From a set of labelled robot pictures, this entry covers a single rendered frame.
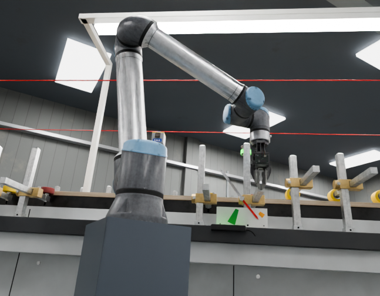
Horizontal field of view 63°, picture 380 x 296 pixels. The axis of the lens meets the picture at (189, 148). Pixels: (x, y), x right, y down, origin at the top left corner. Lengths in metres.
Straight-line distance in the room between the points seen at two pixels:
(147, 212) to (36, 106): 5.73
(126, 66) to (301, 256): 1.21
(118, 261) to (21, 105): 5.81
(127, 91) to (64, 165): 5.01
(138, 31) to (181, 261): 0.85
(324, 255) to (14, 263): 1.73
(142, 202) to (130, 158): 0.14
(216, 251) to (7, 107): 5.39
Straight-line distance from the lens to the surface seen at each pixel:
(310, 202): 1.97
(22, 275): 2.18
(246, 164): 1.74
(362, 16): 2.88
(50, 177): 6.14
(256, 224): 1.66
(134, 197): 0.93
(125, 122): 1.22
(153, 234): 0.88
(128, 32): 1.32
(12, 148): 6.23
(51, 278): 2.09
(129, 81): 1.30
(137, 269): 0.86
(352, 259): 1.78
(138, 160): 0.96
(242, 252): 1.67
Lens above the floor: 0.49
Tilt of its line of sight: 21 degrees up
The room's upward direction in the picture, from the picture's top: 3 degrees clockwise
